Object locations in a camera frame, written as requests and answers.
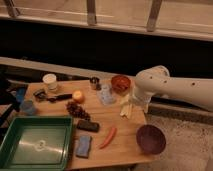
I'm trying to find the green plastic tray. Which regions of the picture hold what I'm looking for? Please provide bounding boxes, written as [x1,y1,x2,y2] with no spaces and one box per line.
[0,117,73,171]

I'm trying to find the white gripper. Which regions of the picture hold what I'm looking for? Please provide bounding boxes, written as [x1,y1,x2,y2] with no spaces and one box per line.
[128,93,151,114]

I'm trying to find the bunch of dark grapes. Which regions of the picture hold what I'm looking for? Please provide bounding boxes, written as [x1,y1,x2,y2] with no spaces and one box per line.
[66,101,91,121]

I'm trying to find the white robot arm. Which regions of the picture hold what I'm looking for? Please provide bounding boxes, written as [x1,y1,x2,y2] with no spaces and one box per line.
[130,65,213,112]

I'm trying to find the orange carrot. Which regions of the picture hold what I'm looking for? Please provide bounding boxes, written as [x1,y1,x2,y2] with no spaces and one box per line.
[99,127,117,149]

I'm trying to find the yellow apple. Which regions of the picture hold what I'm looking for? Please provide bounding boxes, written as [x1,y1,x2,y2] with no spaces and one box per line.
[72,90,84,103]

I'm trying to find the small metal cup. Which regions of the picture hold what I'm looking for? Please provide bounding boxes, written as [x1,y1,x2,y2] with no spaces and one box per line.
[90,77,100,90]

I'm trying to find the yellow banana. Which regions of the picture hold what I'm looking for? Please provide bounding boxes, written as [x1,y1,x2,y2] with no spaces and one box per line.
[120,94,132,119]

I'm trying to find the blue plastic cup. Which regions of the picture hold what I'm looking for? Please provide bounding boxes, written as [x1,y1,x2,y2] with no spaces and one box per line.
[20,100,36,116]

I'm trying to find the white paper cup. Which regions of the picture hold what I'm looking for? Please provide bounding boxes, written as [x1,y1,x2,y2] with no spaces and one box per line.
[42,74,58,91]

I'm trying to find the blue sponge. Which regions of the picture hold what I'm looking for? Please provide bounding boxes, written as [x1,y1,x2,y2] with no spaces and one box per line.
[75,135,92,158]

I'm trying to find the black eraser block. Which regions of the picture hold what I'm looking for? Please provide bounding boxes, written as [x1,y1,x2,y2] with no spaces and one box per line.
[77,120,100,132]

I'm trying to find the clear plastic container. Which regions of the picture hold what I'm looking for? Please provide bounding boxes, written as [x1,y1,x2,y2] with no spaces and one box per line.
[97,84,116,105]

